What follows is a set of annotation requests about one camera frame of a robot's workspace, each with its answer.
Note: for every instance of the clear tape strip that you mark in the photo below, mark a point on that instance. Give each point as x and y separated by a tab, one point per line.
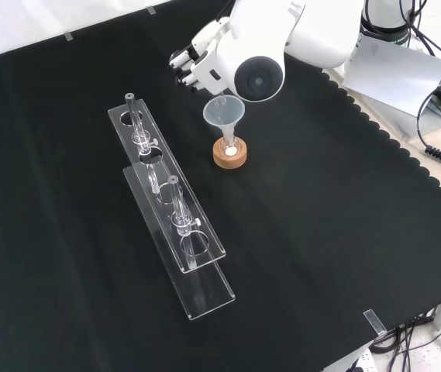
375	322

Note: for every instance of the clear acrylic funnel stand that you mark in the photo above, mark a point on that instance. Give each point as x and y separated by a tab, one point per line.
189	232

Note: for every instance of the grey tape piece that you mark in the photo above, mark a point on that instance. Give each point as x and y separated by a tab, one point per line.
68	36
151	10

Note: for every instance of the white power strip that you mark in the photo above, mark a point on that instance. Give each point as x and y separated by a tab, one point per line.
361	360

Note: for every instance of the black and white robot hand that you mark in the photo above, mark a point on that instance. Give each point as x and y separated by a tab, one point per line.
208	66

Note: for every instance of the clear plastic funnel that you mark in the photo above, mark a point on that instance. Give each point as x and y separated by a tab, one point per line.
224	116

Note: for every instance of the pale board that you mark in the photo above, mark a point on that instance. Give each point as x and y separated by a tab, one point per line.
394	73

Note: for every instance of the small round-bottom glass flask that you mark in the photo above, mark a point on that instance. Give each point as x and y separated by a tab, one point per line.
230	150

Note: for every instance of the black cloth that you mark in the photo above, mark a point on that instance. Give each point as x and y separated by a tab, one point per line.
301	232

